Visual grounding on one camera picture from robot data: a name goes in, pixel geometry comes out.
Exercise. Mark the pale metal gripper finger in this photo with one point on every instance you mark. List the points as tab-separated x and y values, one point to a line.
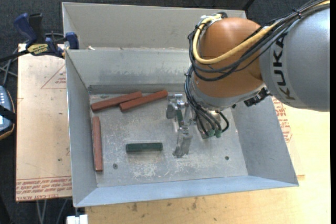
178	148
187	144

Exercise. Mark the red-brown flat block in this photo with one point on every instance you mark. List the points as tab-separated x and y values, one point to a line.
143	101
113	102
97	144

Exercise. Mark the grey metal bin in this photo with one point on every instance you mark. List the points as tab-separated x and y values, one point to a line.
147	126

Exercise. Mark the dark green flat block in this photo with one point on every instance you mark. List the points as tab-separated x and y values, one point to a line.
144	147

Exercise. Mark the brown cardboard board red print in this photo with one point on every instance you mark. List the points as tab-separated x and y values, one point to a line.
42	118

